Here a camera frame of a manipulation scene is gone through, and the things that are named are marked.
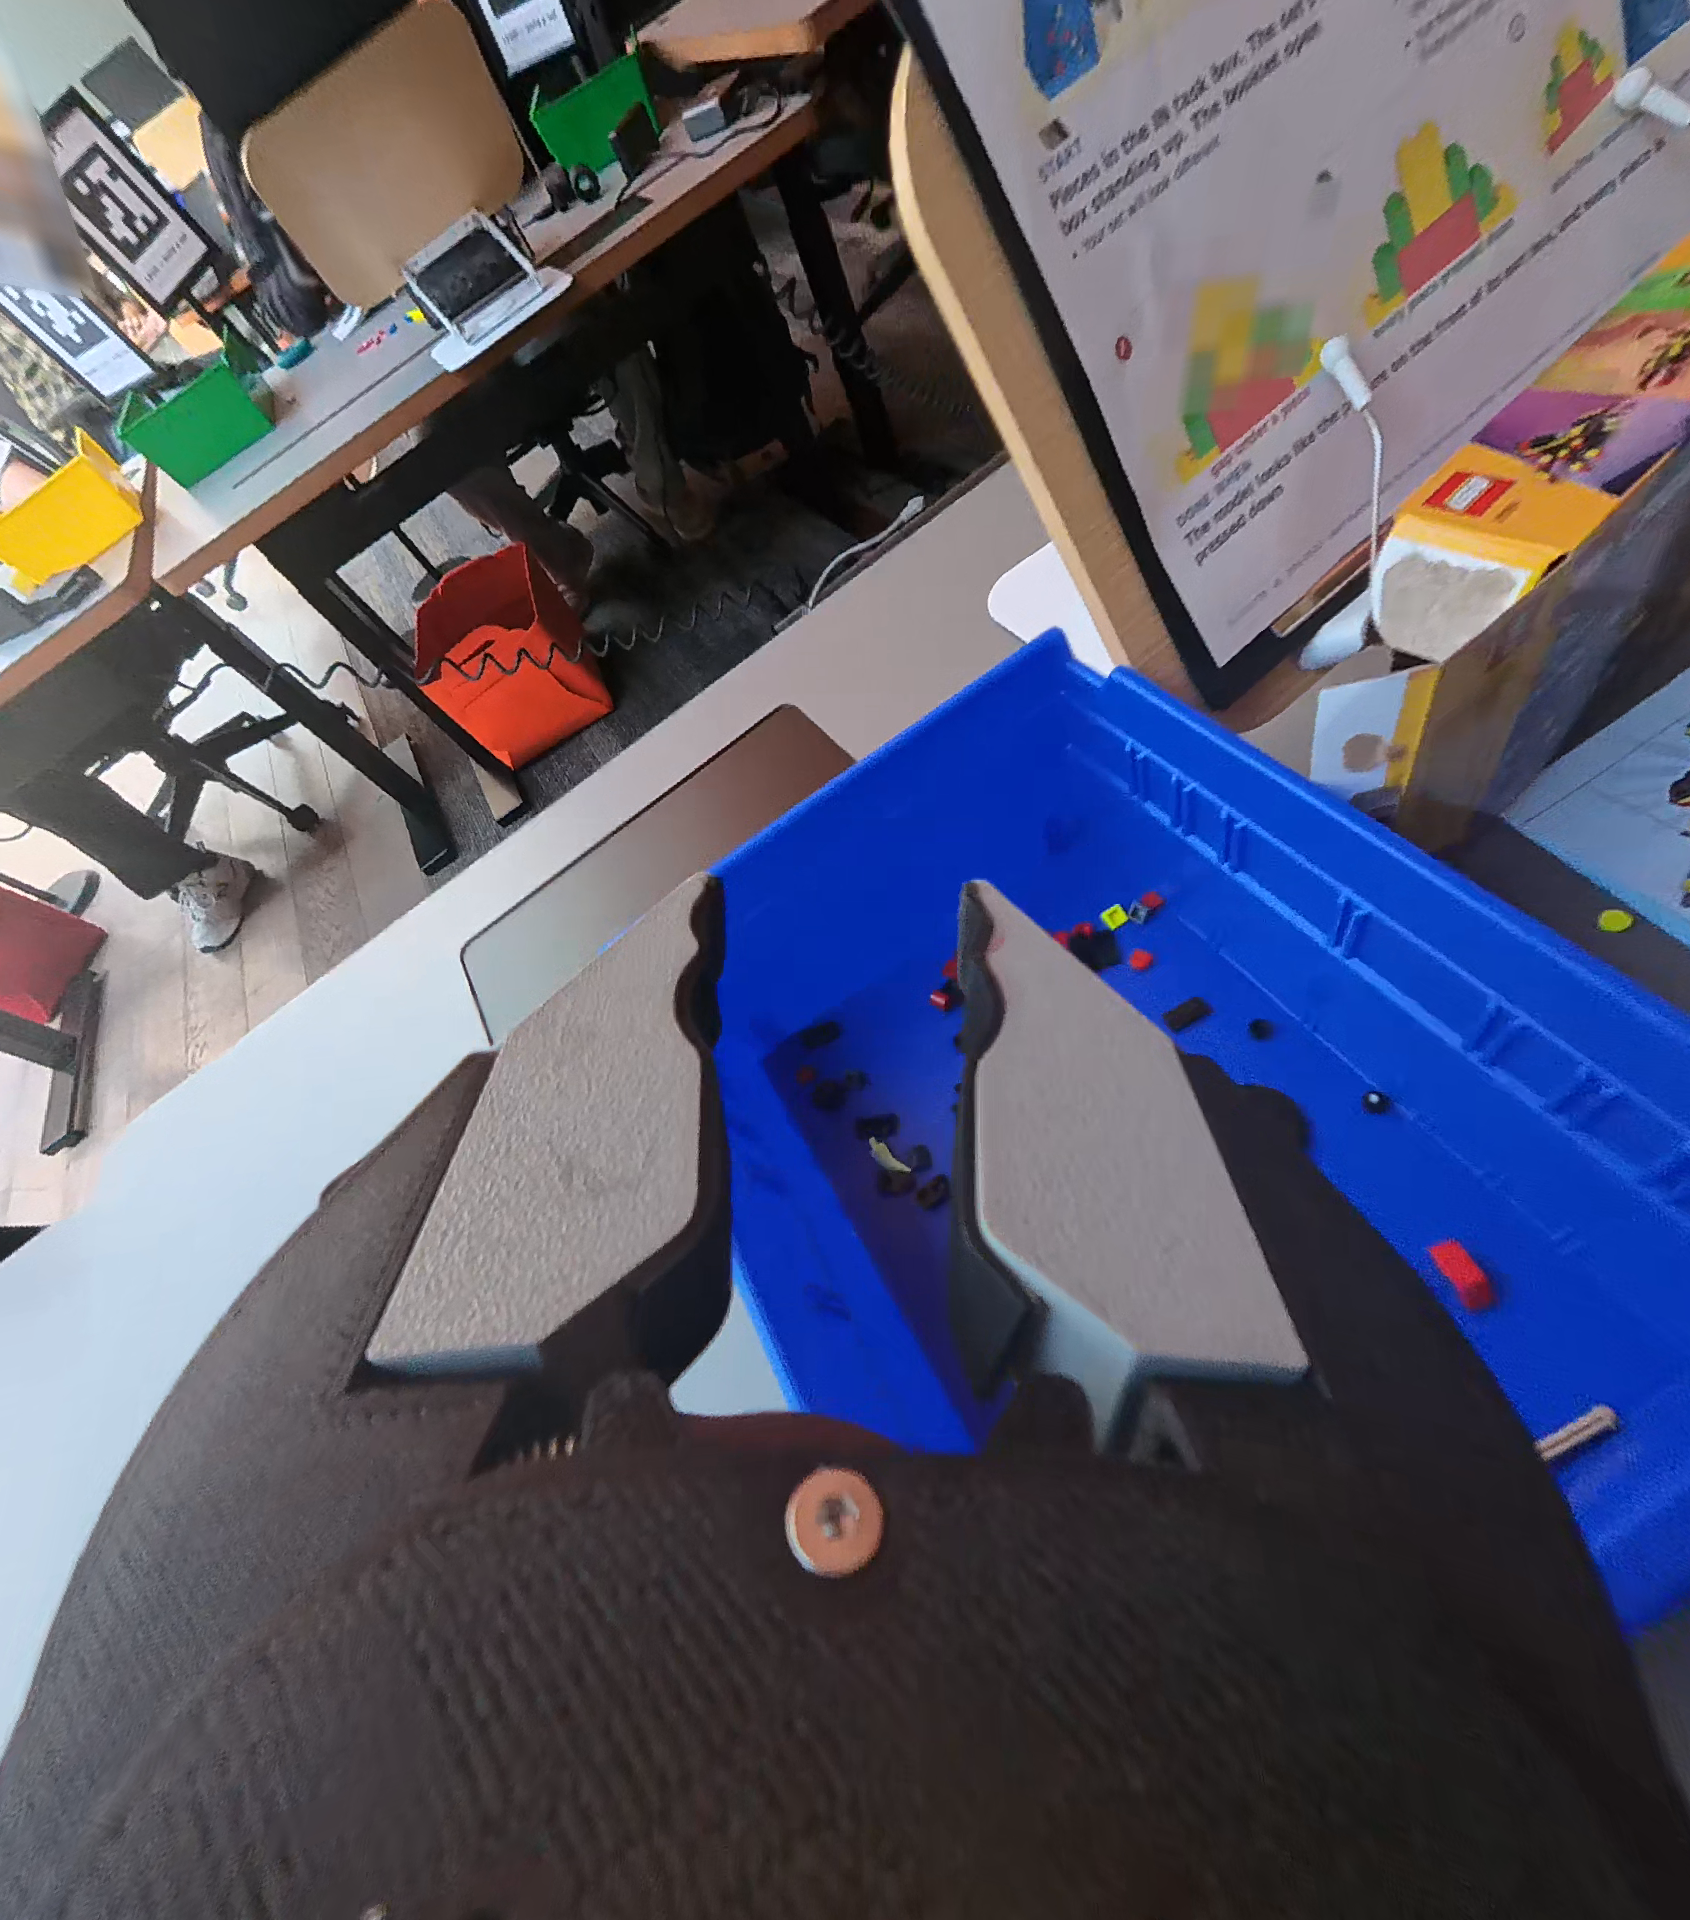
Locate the white stand base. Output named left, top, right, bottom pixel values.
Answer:
left=985, top=540, right=1114, bottom=667

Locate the blue plastic bin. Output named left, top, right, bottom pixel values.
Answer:
left=663, top=630, right=1690, bottom=1638

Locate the wooden display board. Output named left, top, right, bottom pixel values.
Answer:
left=886, top=0, right=1690, bottom=739

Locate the white cable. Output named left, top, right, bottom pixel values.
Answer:
left=775, top=495, right=929, bottom=619

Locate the yellow plastic bin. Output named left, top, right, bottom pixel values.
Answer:
left=0, top=427, right=146, bottom=590

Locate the instruction poster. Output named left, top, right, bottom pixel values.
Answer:
left=903, top=0, right=1690, bottom=715

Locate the pile of small lego pieces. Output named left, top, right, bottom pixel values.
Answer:
left=762, top=885, right=1281, bottom=1219

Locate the lego instruction booklet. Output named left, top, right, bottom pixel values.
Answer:
left=1512, top=622, right=1690, bottom=1000

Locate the green plastic bin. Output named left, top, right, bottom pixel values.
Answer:
left=529, top=52, right=662, bottom=175
left=115, top=357, right=279, bottom=490

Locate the black coiled cable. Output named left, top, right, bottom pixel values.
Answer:
left=439, top=576, right=787, bottom=693

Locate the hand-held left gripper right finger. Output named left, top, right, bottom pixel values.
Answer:
left=950, top=878, right=1311, bottom=1454

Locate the black white marker board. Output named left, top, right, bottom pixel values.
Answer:
left=0, top=276, right=157, bottom=400
left=41, top=90, right=220, bottom=311

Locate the white clip cord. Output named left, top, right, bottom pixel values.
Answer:
left=1610, top=67, right=1690, bottom=198
left=1293, top=337, right=1393, bottom=671

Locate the orange fabric bag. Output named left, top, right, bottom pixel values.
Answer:
left=412, top=542, right=617, bottom=770

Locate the lego set box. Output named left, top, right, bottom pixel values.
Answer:
left=1306, top=181, right=1690, bottom=858

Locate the white desk with black legs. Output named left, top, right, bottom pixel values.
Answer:
left=0, top=464, right=163, bottom=799
left=146, top=0, right=907, bottom=881

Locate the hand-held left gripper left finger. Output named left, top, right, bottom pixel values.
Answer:
left=361, top=873, right=739, bottom=1380

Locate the tablet on white stand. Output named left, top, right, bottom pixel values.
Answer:
left=402, top=210, right=573, bottom=370

